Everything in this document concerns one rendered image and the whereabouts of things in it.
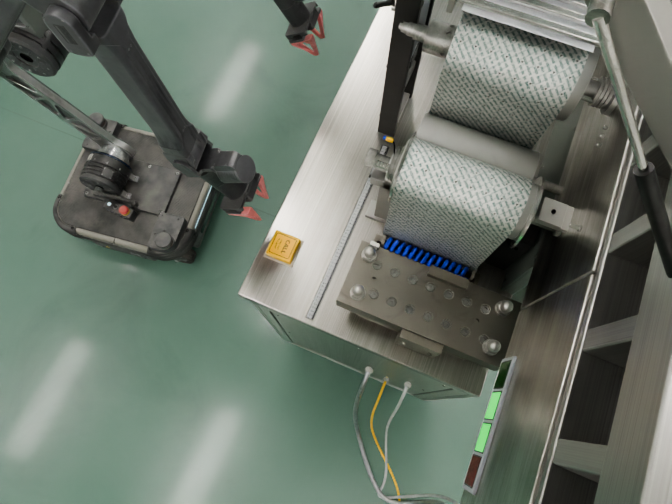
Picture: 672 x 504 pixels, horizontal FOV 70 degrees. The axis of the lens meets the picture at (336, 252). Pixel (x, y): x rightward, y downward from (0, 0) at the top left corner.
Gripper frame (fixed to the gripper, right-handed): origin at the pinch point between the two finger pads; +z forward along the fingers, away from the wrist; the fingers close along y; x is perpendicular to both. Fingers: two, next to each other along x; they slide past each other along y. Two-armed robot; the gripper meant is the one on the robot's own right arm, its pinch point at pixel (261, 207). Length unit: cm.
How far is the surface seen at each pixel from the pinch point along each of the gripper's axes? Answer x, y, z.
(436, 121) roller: -39.6, 21.9, 1.3
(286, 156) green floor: 74, 68, 78
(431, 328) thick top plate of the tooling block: -39.2, -17.4, 24.2
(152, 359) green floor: 98, -42, 65
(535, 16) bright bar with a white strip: -60, 31, -13
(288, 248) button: -0.2, -4.7, 14.2
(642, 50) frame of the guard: -78, -13, -50
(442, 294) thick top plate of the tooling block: -40.0, -9.1, 24.6
